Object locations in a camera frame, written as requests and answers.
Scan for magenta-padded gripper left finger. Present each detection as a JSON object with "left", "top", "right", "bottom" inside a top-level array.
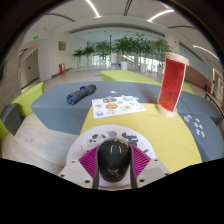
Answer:
[{"left": 57, "top": 145, "right": 102, "bottom": 190}]

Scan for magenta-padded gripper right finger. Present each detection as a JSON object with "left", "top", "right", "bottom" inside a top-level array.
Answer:
[{"left": 128, "top": 143, "right": 172, "bottom": 190}]

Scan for black computer mouse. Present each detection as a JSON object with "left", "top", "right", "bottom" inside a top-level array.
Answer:
[{"left": 96, "top": 138, "right": 132, "bottom": 183}]

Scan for white cartoon-print mouse pad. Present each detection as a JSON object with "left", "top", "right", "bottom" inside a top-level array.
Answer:
[{"left": 65, "top": 124, "right": 157, "bottom": 189}]

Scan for white picture sticker sheet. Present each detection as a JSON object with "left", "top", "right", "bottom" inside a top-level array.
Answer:
[{"left": 91, "top": 95, "right": 147, "bottom": 120}]

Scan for long grey upholstered bench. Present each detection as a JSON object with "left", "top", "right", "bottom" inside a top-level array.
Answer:
[{"left": 30, "top": 80, "right": 165, "bottom": 136}]

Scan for folded dark blue umbrella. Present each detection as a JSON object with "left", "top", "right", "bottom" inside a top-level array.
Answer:
[{"left": 65, "top": 84, "right": 98, "bottom": 107}]

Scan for red liquid timer wooden ends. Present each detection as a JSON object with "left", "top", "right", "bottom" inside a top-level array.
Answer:
[{"left": 156, "top": 51, "right": 190, "bottom": 119}]

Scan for yellow-green upholstered bench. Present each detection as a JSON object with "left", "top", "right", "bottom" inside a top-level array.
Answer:
[
  {"left": 100, "top": 69, "right": 164, "bottom": 87},
  {"left": 181, "top": 81, "right": 196, "bottom": 95},
  {"left": 0, "top": 81, "right": 45, "bottom": 141}
]

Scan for dark grey upholstered stool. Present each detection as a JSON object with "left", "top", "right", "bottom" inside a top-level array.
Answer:
[{"left": 0, "top": 103, "right": 23, "bottom": 136}]

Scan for wooden-framed chair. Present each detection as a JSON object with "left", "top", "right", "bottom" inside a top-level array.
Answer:
[{"left": 204, "top": 91, "right": 224, "bottom": 118}]

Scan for group of potted plants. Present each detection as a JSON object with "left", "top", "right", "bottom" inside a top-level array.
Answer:
[{"left": 72, "top": 33, "right": 173, "bottom": 74}]

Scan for ceiling strip lights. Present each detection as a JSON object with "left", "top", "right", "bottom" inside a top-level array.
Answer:
[{"left": 84, "top": 0, "right": 221, "bottom": 63}]

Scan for dark wall screen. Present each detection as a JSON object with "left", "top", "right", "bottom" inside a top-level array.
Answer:
[{"left": 0, "top": 61, "right": 6, "bottom": 84}]

